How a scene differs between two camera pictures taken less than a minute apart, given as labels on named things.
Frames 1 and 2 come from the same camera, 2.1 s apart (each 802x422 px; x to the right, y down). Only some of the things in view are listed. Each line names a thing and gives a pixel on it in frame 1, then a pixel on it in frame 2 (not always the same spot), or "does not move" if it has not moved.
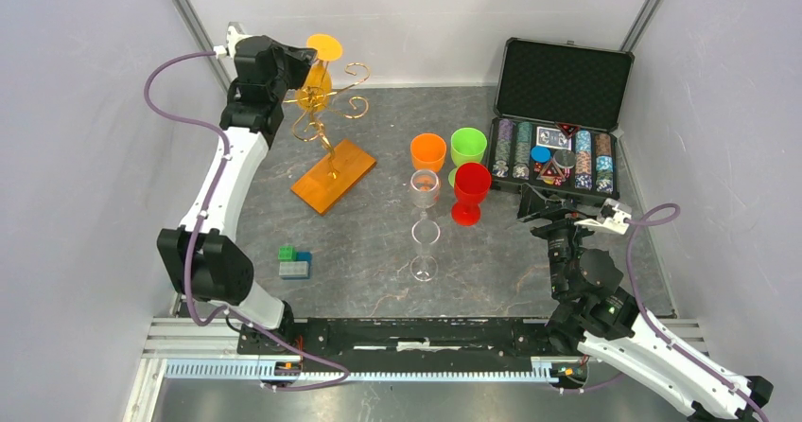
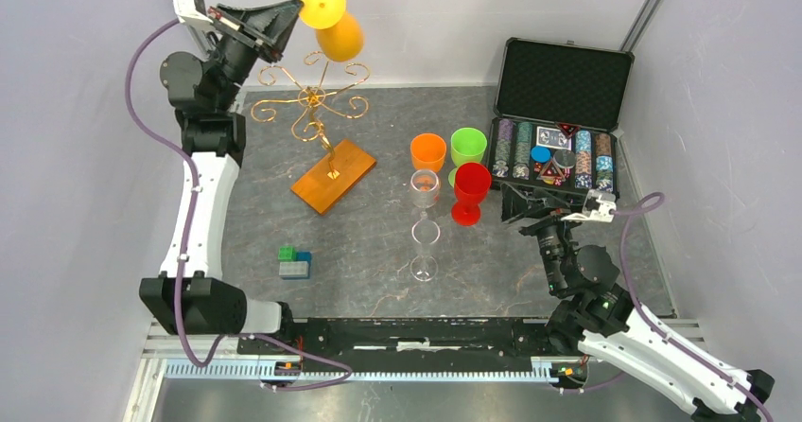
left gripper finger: (295, 61) → (272, 22)
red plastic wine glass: (472, 183) does not move
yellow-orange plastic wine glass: (316, 91) → (339, 36)
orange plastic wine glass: (427, 151) does not move
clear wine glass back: (424, 267) does not move
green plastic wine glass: (468, 145) does not move
